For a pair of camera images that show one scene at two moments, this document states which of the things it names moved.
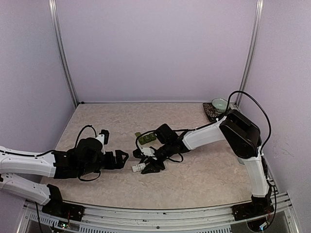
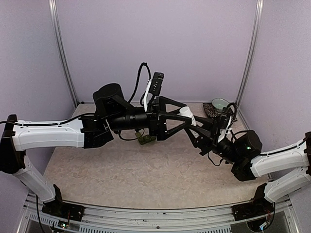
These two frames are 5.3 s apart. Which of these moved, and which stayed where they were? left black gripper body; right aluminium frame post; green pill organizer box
Moved: left black gripper body
Stayed: right aluminium frame post; green pill organizer box
